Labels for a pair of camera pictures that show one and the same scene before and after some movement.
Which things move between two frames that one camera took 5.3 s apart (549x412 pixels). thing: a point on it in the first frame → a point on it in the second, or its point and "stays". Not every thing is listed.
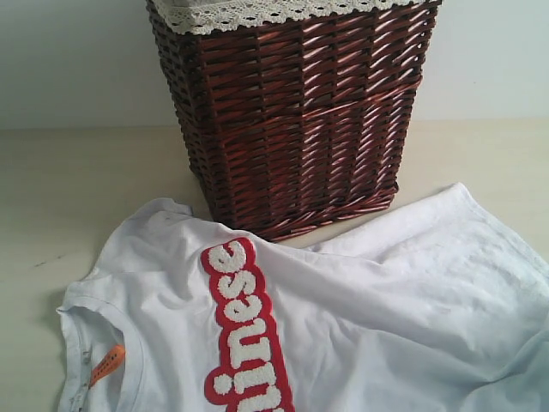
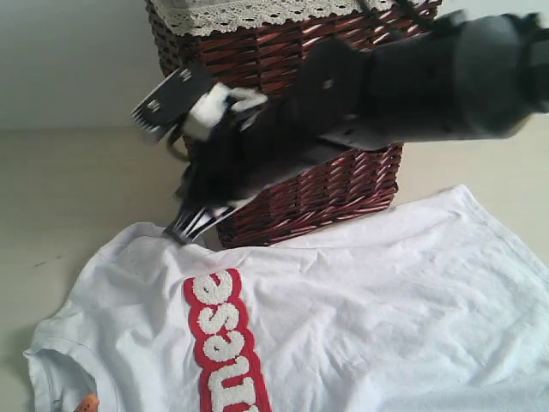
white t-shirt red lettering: [437, 305] stays
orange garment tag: [109, 363] → [89, 404]
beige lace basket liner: [216, 16] stays
